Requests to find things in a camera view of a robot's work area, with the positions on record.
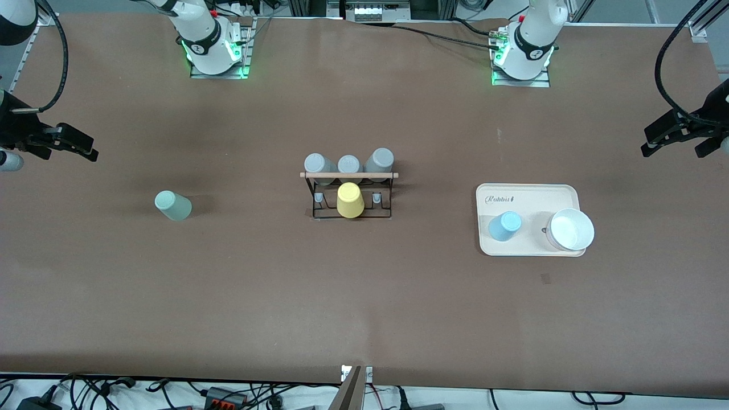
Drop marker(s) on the aluminium corner bracket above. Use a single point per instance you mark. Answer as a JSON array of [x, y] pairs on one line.
[[698, 31]]

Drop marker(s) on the black orange power strip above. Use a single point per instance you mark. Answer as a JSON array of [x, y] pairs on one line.
[[219, 394]]

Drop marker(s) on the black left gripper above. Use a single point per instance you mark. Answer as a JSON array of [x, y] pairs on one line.
[[715, 109]]

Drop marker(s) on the pale grey plastic cup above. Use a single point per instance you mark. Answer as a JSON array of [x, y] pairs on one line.
[[348, 164]]

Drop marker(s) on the yellow plastic cup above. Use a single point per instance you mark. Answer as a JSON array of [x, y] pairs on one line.
[[349, 200]]

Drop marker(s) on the aluminium frame rail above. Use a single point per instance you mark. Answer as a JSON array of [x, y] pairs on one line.
[[25, 57]]

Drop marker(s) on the green plastic cup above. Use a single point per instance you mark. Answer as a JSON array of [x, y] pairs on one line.
[[173, 206]]

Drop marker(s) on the white power strip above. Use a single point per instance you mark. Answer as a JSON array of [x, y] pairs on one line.
[[370, 11]]

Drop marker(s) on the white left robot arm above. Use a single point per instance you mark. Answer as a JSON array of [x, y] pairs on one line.
[[532, 34]]

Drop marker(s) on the beige plastic tray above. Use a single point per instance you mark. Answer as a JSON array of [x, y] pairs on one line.
[[529, 199]]

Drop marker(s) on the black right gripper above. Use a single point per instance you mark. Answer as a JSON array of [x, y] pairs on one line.
[[12, 126]]

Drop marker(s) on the silver mounting bracket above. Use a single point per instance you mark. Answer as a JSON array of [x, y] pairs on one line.
[[369, 373]]

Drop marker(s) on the grey metal camera post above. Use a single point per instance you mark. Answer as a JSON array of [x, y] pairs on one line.
[[350, 393]]

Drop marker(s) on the white bowl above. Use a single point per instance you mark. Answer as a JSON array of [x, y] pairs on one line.
[[570, 230]]

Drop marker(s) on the blue plastic cup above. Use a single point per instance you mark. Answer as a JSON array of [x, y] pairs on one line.
[[505, 226]]

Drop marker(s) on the black power adapter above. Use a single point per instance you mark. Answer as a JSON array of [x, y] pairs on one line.
[[34, 404]]

